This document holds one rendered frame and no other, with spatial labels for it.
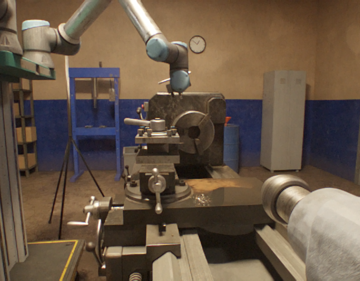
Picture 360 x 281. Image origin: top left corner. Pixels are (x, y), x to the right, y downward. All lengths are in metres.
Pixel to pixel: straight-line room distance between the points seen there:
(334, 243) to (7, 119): 1.62
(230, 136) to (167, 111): 2.88
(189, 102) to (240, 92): 3.61
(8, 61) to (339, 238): 1.20
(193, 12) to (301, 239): 5.12
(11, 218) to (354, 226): 1.74
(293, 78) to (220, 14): 1.78
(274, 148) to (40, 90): 4.38
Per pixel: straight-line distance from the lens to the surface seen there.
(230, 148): 4.55
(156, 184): 0.82
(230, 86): 5.25
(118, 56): 5.13
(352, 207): 0.30
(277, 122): 5.03
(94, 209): 1.03
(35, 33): 1.77
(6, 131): 1.72
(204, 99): 1.76
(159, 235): 0.82
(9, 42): 1.31
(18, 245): 1.90
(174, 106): 1.73
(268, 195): 0.49
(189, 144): 1.55
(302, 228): 0.37
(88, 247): 0.98
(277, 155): 5.11
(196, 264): 0.77
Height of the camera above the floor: 1.26
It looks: 8 degrees down
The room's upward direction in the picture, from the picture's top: straight up
